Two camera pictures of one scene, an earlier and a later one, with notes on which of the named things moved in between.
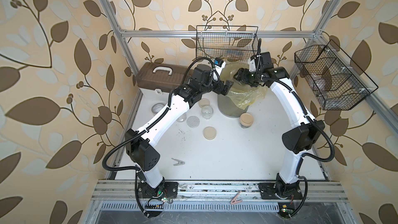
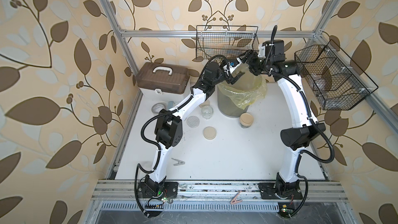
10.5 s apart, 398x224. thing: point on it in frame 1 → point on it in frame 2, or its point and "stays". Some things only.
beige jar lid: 203,102 stays
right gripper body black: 251,78 → 257,65
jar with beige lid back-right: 246,120 stays
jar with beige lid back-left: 207,112 stays
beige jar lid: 209,133 stays
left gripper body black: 215,86 → 227,78
